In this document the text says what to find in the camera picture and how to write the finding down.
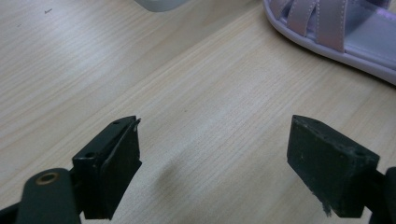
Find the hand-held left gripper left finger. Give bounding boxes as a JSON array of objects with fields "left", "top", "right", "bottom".
[{"left": 71, "top": 115, "right": 143, "bottom": 221}]

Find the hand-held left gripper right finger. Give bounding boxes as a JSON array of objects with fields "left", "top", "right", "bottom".
[{"left": 286, "top": 114, "right": 381, "bottom": 218}]

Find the light purple strappy sandal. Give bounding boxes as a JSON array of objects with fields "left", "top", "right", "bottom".
[{"left": 262, "top": 0, "right": 396, "bottom": 86}]

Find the grey object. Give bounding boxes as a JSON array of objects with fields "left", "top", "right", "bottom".
[{"left": 134, "top": 0, "right": 191, "bottom": 13}]

